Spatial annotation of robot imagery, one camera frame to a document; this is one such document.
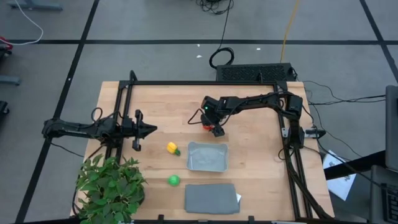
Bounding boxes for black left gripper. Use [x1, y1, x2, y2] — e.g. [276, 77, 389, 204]
[123, 110, 158, 152]

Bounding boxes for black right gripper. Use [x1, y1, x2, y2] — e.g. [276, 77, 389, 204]
[200, 110, 226, 138]

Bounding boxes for yellow toy pepper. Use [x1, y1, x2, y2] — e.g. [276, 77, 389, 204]
[166, 141, 182, 157]

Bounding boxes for grey tupperware container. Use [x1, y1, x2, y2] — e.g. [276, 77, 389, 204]
[186, 141, 229, 173]

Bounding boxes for green toy lime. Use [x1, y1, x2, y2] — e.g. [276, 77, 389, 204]
[167, 174, 181, 187]

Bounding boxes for grey folded cloth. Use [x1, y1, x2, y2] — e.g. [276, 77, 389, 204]
[184, 182, 241, 215]

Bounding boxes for green leafy plant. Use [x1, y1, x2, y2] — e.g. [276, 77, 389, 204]
[74, 154, 147, 224]

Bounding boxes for white printed paper sheet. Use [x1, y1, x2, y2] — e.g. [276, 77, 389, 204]
[322, 149, 357, 202]

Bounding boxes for grey furniture foot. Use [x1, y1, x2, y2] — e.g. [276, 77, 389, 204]
[0, 75, 22, 86]
[6, 0, 63, 12]

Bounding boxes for black beam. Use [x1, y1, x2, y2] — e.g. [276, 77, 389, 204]
[324, 150, 387, 181]

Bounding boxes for red object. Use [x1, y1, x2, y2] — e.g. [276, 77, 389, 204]
[0, 36, 14, 51]

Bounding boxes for grey cabinet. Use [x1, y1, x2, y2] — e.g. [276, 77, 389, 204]
[385, 85, 398, 171]

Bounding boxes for dark grey equipment case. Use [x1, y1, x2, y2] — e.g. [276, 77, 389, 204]
[369, 164, 398, 224]

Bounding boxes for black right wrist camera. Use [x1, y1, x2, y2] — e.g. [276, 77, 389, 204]
[201, 95, 220, 113]

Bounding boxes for black aluminium frame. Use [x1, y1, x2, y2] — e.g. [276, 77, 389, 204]
[104, 70, 334, 220]

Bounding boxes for black coiled cable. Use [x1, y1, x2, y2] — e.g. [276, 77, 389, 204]
[208, 9, 235, 70]

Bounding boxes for black cable bundle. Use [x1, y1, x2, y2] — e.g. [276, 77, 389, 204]
[195, 0, 234, 16]

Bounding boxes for yellow cable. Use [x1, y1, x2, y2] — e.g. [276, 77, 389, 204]
[279, 0, 300, 63]

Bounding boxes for thin black cables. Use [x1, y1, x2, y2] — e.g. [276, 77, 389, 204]
[302, 80, 387, 106]

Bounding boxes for white cable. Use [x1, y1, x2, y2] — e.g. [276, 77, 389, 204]
[11, 0, 44, 46]

